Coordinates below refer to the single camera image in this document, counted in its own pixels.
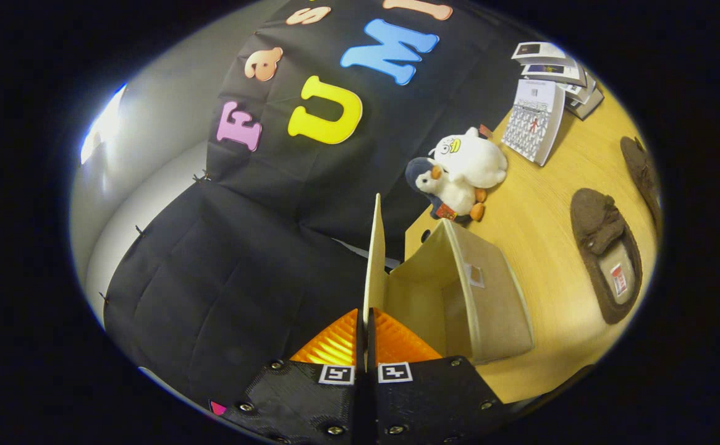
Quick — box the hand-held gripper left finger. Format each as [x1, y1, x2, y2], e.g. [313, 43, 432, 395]
[221, 308, 366, 443]

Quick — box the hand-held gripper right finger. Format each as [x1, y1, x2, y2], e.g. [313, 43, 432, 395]
[367, 308, 512, 443]

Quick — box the beige fabric storage box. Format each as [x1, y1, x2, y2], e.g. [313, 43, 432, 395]
[363, 193, 535, 365]

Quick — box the brown fuzzy shoe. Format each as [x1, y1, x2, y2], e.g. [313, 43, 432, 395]
[619, 136, 663, 239]
[570, 188, 643, 325]

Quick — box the black backdrop cloth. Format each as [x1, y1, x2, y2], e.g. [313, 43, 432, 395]
[103, 0, 558, 402]

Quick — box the blue white penguin plush toy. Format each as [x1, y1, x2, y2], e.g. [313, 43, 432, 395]
[405, 156, 489, 222]

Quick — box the white duck plush toy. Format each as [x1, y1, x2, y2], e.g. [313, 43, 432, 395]
[428, 125, 509, 189]

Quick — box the grey patterned cover book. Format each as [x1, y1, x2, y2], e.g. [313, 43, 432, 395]
[501, 78, 566, 167]

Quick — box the dark cover book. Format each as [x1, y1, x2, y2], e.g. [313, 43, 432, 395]
[567, 87, 604, 121]

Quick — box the white book with black letters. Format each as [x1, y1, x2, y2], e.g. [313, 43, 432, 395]
[561, 75, 597, 103]

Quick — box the white book with blue photo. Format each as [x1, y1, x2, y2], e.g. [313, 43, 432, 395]
[520, 62, 588, 88]

